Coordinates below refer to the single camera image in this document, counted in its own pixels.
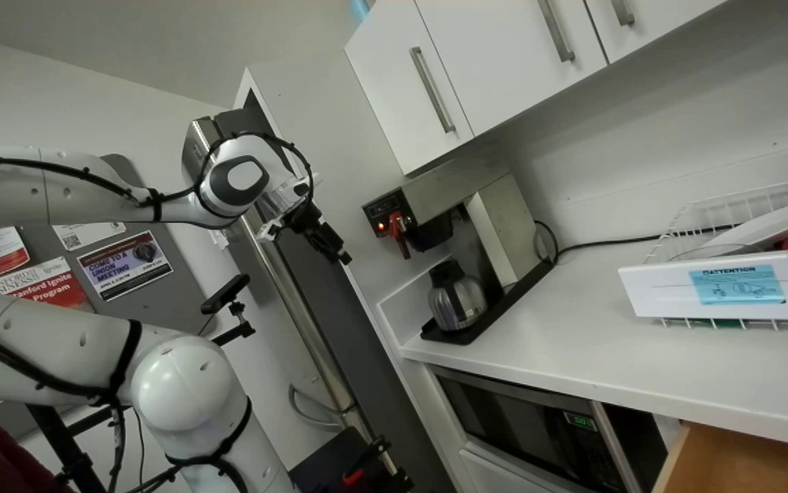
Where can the small white label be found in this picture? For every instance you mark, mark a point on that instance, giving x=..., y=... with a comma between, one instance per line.
x=84, y=234

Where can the white plate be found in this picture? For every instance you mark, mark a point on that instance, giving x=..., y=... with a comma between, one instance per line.
x=766, y=227

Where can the steel and black coffee maker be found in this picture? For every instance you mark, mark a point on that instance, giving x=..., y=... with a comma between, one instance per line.
x=490, y=227

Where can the sign with black photo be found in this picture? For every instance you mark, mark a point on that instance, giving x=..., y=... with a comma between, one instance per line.
x=123, y=264

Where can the black built-in microwave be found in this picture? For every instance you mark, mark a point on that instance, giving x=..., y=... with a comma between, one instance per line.
x=533, y=427

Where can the black device with red parts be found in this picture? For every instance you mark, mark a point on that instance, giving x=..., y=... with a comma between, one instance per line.
x=342, y=467

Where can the black tripod pole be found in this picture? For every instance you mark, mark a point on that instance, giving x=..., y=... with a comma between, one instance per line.
x=66, y=453

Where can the glass coffee carafe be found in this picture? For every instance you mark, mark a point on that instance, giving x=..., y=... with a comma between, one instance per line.
x=456, y=296

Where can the wooden drawer front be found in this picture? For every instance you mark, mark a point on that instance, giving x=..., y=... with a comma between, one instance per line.
x=739, y=461

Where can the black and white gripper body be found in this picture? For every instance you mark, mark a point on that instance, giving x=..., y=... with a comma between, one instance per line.
x=308, y=223

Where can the blue item above cabinet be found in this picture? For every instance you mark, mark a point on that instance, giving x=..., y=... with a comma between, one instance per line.
x=360, y=9

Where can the red warning sign with text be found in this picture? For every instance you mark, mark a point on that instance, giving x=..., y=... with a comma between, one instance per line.
x=41, y=283

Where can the wide white cabinet door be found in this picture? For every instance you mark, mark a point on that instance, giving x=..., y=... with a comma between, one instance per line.
x=493, y=56

